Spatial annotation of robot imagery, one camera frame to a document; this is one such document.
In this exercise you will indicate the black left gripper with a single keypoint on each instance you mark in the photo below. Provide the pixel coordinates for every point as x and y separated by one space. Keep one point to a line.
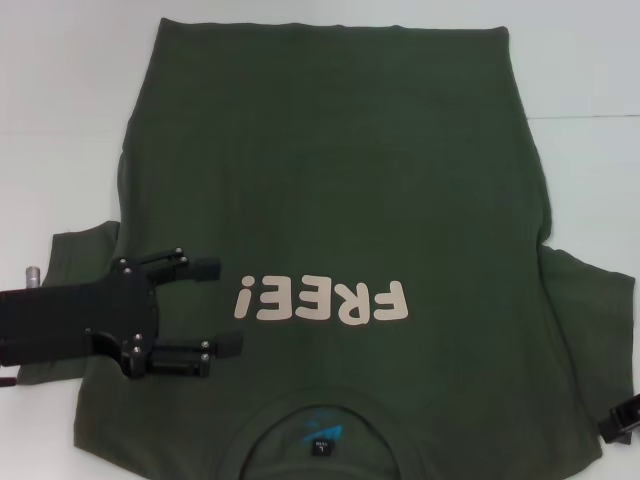
60 317

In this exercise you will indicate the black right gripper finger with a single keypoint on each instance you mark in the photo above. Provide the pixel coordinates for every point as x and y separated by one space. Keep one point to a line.
614 433
627 412

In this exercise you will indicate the dark green FREE! t-shirt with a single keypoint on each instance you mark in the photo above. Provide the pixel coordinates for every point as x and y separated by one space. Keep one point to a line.
325 150

